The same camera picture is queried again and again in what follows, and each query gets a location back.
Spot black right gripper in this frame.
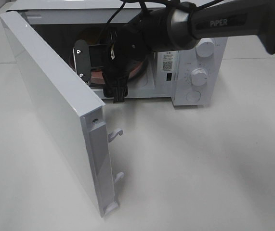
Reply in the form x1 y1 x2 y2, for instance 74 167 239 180
73 23 152 103

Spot pink round plate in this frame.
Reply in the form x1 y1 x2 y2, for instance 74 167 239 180
68 54 149 85

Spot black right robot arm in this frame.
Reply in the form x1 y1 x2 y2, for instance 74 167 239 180
73 0 275 103

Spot white microwave oven body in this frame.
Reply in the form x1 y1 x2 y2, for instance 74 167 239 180
0 0 227 106

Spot white microwave knob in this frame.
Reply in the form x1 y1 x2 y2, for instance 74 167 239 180
196 38 215 58
190 68 208 86

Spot toy burger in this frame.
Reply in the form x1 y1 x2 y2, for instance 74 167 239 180
76 26 110 45

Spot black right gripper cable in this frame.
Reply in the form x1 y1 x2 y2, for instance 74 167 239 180
98 0 224 46

